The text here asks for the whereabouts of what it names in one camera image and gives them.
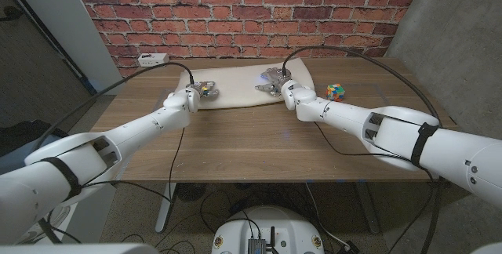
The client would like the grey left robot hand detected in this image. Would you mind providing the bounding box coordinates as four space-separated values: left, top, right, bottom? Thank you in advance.
184 80 220 100

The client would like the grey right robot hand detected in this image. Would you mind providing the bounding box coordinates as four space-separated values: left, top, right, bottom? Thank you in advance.
254 67 293 97

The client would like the cream memory foam sheet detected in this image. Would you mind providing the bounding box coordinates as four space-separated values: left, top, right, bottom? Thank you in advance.
173 57 316 111

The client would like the white power strip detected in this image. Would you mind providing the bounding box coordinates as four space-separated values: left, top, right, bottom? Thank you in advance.
136 53 170 68

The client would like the multicolour puzzle cube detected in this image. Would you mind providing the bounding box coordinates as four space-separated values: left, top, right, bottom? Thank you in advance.
326 83 346 103

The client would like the round black floor fan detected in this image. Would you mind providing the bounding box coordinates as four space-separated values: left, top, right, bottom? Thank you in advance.
175 183 207 203

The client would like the white table leg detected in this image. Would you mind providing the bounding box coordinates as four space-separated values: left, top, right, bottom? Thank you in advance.
155 183 177 234

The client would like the white robot torso base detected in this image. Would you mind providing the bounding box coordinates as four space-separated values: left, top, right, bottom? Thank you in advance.
211 205 326 254

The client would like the dark table leg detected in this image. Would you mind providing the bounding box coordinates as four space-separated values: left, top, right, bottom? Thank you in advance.
355 182 381 234

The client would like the small silver electronics box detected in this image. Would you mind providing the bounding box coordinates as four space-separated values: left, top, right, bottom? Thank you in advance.
246 238 267 254

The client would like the black cloth bundle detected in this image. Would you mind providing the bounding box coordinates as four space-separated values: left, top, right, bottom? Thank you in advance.
0 119 70 157

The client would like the blue storage bin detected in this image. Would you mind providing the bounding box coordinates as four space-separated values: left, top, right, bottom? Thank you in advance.
0 134 70 175

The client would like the printed brick wall backdrop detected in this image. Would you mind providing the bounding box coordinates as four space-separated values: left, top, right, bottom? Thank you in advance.
64 0 427 81

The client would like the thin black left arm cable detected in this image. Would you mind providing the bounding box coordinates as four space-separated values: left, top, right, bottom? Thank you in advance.
37 127 186 244

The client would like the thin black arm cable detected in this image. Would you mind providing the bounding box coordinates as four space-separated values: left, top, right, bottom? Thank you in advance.
37 127 186 244
313 122 442 254

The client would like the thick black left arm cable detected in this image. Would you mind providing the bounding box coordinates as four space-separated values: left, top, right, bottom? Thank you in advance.
29 61 196 155

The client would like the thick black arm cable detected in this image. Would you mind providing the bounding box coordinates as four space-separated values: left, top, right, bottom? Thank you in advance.
29 61 196 155
281 45 444 128

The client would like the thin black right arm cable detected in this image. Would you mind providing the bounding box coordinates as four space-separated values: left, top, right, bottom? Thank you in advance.
313 122 442 254

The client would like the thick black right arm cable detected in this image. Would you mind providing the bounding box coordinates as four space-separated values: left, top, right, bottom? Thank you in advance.
281 45 444 128

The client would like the white floor cable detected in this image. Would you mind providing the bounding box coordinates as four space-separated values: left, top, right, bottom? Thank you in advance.
305 183 350 250

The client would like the white wall panel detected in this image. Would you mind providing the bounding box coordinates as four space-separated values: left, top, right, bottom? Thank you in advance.
3 0 126 96

